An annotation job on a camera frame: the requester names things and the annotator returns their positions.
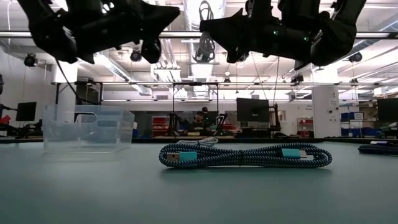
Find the black table edge frame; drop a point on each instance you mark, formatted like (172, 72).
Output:
(280, 140)

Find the clear plastic bin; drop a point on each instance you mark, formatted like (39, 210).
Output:
(62, 137)

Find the white square pillar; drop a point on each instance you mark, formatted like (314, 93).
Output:
(326, 93)

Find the red storage bin shelf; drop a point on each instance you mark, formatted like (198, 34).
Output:
(304, 127)
(160, 126)

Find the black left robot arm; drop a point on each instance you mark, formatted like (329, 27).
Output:
(46, 28)

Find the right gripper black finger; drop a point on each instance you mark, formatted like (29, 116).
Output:
(230, 31)

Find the long silver ceiling rail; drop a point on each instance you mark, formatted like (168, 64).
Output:
(140, 83)

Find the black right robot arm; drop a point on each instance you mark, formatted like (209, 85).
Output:
(335, 34)

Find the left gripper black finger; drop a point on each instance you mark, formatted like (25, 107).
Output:
(155, 21)

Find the person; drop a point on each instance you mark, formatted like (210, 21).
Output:
(205, 109)
(198, 126)

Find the black computer monitor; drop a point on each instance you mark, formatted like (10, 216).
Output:
(26, 111)
(252, 109)
(387, 109)

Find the blue storage bin shelf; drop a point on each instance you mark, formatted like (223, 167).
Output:
(357, 132)

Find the black ceiling-mounted camera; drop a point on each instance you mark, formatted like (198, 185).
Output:
(355, 57)
(30, 60)
(136, 55)

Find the black background robot arm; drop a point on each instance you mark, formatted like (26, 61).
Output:
(174, 123)
(222, 121)

